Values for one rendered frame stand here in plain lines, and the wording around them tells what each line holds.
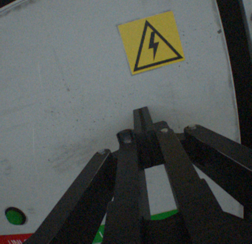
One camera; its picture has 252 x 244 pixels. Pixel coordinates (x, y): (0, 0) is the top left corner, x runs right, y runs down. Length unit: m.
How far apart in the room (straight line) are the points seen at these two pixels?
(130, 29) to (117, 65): 0.04
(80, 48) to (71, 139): 0.10
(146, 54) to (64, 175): 0.17
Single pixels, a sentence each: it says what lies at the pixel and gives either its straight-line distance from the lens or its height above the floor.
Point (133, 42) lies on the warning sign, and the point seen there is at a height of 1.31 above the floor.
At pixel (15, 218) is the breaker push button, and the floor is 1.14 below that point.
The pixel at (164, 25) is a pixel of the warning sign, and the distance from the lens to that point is 0.21.
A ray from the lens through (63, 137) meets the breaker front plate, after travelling 0.23.
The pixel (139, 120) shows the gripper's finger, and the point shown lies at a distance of 0.16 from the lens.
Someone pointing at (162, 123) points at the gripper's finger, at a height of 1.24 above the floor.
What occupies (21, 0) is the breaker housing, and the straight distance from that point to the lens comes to 0.24.
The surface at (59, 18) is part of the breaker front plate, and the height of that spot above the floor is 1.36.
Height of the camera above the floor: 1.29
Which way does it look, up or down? 15 degrees down
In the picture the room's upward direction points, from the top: 17 degrees counter-clockwise
